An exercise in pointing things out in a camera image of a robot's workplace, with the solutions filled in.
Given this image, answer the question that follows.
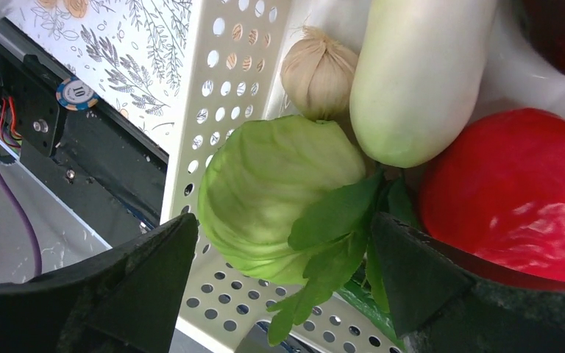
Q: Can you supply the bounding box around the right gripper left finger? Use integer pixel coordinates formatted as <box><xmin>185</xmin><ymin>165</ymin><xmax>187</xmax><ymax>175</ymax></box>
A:
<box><xmin>0</xmin><ymin>213</ymin><xmax>199</xmax><ymax>352</ymax></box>

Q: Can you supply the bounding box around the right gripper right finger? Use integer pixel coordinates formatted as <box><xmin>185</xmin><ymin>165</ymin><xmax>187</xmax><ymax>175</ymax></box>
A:
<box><xmin>371</xmin><ymin>213</ymin><xmax>565</xmax><ymax>352</ymax></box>

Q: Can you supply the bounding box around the green cabbage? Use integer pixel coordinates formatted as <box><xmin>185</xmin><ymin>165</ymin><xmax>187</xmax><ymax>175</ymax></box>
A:
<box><xmin>197</xmin><ymin>115</ymin><xmax>366</xmax><ymax>285</ymax></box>

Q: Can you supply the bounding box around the green chili pepper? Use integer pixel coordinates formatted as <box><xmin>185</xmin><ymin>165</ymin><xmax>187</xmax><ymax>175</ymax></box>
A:
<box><xmin>337</xmin><ymin>281</ymin><xmax>405</xmax><ymax>352</ymax></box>

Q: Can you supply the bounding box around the green leafy vegetable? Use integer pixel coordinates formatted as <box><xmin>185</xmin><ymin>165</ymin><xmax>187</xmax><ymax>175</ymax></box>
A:
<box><xmin>267</xmin><ymin>173</ymin><xmax>421</xmax><ymax>346</ymax></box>

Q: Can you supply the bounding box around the red tomato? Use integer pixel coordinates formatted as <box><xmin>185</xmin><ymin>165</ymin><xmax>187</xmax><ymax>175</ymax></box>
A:
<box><xmin>418</xmin><ymin>108</ymin><xmax>565</xmax><ymax>282</ymax></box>

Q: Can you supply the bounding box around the poker chip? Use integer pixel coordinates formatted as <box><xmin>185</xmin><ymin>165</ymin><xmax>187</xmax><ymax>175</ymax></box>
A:
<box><xmin>55</xmin><ymin>76</ymin><xmax>100</xmax><ymax>111</ymax></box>

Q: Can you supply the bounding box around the white radish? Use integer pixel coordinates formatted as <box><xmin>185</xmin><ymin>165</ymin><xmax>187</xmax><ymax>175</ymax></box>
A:
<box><xmin>349</xmin><ymin>0</ymin><xmax>498</xmax><ymax>168</ymax></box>

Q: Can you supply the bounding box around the white perforated plastic basket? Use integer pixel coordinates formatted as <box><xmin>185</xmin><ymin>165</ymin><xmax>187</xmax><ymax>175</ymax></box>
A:
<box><xmin>162</xmin><ymin>1</ymin><xmax>565</xmax><ymax>352</ymax></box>

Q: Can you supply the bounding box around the garlic bulb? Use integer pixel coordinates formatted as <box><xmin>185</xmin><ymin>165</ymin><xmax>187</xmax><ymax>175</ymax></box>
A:
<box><xmin>280</xmin><ymin>26</ymin><xmax>358</xmax><ymax>121</ymax></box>

